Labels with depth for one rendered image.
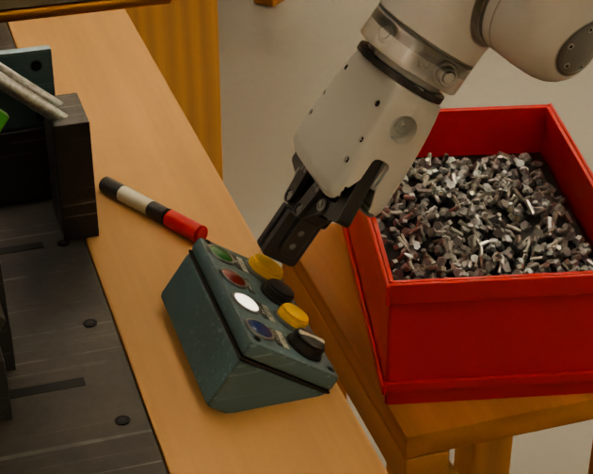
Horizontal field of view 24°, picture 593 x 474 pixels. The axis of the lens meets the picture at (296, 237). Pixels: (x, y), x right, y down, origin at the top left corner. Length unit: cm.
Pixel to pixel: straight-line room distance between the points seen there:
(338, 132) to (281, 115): 244
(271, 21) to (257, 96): 51
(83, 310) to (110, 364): 8
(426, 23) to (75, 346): 35
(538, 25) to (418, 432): 36
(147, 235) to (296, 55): 264
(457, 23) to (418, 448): 35
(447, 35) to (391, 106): 6
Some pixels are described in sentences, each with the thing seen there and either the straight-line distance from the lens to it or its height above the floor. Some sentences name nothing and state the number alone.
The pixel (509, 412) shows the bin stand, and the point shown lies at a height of 80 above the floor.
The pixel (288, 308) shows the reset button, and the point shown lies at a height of 94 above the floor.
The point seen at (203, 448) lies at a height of 90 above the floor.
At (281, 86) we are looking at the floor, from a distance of 360.
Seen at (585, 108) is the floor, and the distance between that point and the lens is 356.
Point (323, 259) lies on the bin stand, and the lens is 132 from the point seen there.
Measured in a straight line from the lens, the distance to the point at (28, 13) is 108.
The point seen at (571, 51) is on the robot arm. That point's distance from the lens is 94.
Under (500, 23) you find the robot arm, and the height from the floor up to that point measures 115.
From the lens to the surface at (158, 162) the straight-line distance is 129.
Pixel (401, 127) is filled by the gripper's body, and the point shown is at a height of 106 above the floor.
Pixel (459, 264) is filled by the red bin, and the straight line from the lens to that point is 116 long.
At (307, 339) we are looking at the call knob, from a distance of 97.
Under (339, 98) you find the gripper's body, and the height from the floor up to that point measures 106.
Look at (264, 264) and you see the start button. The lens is 105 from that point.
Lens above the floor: 150
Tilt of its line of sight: 31 degrees down
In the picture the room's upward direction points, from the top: straight up
